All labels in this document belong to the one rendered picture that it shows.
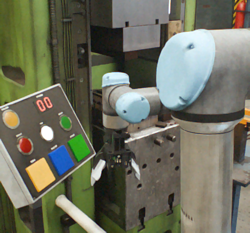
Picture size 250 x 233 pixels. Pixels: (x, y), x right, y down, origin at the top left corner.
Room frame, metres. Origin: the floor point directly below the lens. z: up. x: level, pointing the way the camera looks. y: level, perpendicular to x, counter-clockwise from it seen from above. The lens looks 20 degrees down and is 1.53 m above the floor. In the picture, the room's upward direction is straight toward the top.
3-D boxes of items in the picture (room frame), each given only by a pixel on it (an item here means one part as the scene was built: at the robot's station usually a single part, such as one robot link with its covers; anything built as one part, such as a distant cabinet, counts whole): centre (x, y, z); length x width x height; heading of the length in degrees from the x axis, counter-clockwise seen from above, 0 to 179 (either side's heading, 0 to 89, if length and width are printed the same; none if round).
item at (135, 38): (1.65, 0.07, 1.32); 0.42 x 0.20 x 0.10; 39
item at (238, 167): (1.67, -0.56, 0.67); 0.40 x 0.30 x 0.02; 137
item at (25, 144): (0.95, 0.29, 1.09); 0.05 x 0.03 x 0.04; 129
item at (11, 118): (0.96, 0.33, 1.16); 0.05 x 0.03 x 0.04; 129
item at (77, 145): (1.11, 0.17, 1.01); 0.07 x 0.05 x 0.07; 154
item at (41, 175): (0.93, 0.25, 1.01); 0.07 x 0.05 x 0.07; 154
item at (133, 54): (1.70, 0.08, 1.24); 0.30 x 0.07 x 0.06; 39
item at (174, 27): (1.79, -0.22, 1.27); 0.09 x 0.02 x 0.17; 129
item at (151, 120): (1.65, 0.07, 0.96); 0.42 x 0.20 x 0.09; 39
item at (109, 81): (0.98, 0.03, 1.23); 0.09 x 0.08 x 0.11; 21
